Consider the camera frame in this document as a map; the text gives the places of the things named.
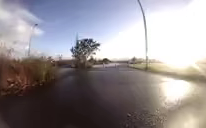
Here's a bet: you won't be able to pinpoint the grass verge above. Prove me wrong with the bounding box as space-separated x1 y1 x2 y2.
128 57 206 83

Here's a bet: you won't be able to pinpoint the dry brown reed bushes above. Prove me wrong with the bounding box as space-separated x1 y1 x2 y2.
0 41 59 98

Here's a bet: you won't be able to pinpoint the thin street lamp pole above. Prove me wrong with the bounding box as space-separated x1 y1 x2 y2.
26 23 39 58

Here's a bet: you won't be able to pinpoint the broad dark green tree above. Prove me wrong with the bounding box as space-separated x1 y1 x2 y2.
69 37 101 69

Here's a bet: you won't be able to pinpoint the dark asphalt road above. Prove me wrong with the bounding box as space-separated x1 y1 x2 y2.
0 63 206 128

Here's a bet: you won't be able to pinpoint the tall curved street lamp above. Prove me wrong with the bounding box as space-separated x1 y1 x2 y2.
136 0 149 71

